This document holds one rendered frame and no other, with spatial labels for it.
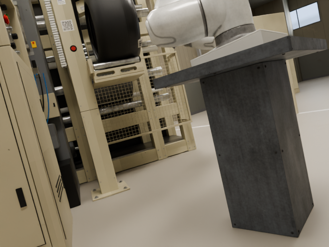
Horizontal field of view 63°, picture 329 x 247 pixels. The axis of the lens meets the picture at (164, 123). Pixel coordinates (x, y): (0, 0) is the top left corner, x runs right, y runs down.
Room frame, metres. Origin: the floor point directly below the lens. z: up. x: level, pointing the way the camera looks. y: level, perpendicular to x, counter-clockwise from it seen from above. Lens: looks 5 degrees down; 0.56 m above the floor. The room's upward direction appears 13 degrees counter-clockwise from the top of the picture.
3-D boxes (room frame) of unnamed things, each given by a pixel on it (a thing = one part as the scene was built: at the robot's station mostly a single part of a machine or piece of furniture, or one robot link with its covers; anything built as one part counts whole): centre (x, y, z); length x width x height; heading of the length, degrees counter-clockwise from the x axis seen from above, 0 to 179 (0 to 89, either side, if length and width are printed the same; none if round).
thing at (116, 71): (1.93, 0.24, 0.84); 0.36 x 0.09 x 0.06; 108
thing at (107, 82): (2.06, 0.28, 0.80); 0.37 x 0.36 x 0.02; 18
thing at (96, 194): (1.96, 0.52, 0.01); 0.27 x 0.27 x 0.02; 18
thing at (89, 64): (2.01, 0.45, 0.90); 0.40 x 0.03 x 0.10; 18
